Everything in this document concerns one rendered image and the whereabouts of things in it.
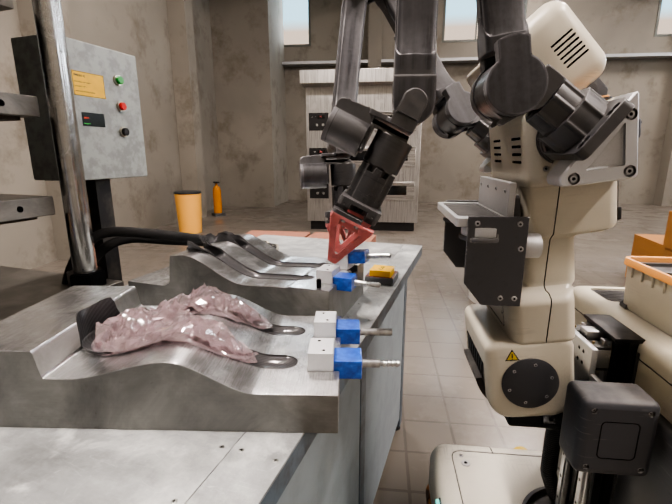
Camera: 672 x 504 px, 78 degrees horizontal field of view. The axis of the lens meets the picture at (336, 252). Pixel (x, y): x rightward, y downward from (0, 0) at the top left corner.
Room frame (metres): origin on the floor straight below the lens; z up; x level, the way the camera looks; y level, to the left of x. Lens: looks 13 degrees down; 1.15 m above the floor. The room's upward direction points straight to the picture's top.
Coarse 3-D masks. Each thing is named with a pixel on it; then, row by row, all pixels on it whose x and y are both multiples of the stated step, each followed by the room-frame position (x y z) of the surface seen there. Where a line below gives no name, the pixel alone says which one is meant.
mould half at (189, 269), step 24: (192, 264) 0.86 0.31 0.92; (216, 264) 0.87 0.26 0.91; (264, 264) 0.96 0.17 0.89; (360, 264) 0.97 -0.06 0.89; (144, 288) 0.91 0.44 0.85; (168, 288) 0.88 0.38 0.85; (192, 288) 0.86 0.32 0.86; (240, 288) 0.82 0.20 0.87; (264, 288) 0.80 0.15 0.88; (288, 288) 0.79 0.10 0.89; (312, 288) 0.78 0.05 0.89; (336, 288) 0.80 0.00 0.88; (360, 288) 0.98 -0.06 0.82; (288, 312) 0.79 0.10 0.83; (312, 312) 0.77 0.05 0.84
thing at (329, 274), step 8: (328, 264) 0.86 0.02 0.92; (320, 272) 0.81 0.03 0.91; (328, 272) 0.81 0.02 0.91; (336, 272) 0.83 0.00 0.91; (344, 272) 0.84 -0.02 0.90; (328, 280) 0.81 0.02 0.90; (336, 280) 0.80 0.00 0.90; (344, 280) 0.80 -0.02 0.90; (352, 280) 0.80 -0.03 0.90; (360, 280) 0.81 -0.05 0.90; (344, 288) 0.80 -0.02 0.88; (352, 288) 0.80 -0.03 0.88
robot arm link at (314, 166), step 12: (312, 156) 0.94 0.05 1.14; (324, 156) 0.93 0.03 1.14; (336, 156) 0.94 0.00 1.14; (348, 156) 0.95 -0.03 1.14; (300, 168) 0.92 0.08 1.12; (312, 168) 0.92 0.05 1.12; (324, 168) 0.92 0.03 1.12; (300, 180) 0.94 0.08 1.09; (312, 180) 0.91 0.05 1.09; (324, 180) 0.92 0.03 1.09
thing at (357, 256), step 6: (336, 252) 0.92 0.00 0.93; (354, 252) 0.91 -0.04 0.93; (360, 252) 0.90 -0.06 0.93; (366, 252) 0.92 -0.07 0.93; (342, 258) 0.91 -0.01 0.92; (348, 258) 0.91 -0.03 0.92; (354, 258) 0.91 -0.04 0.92; (360, 258) 0.90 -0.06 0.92; (366, 258) 0.91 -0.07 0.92; (372, 258) 0.91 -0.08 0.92; (378, 258) 0.91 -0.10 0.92; (336, 264) 0.92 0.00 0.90; (342, 264) 0.91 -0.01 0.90; (348, 264) 0.91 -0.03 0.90
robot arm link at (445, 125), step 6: (444, 108) 1.00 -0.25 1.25; (438, 114) 1.03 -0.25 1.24; (444, 114) 1.00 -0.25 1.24; (438, 120) 1.03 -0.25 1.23; (444, 120) 1.01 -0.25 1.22; (474, 120) 1.00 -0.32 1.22; (438, 126) 1.04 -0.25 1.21; (444, 126) 1.02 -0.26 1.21; (450, 126) 1.00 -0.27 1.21; (456, 126) 0.99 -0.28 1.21; (462, 126) 0.99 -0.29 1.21; (468, 126) 1.01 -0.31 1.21; (444, 132) 1.04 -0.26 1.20; (450, 132) 1.03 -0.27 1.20; (456, 132) 1.03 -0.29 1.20
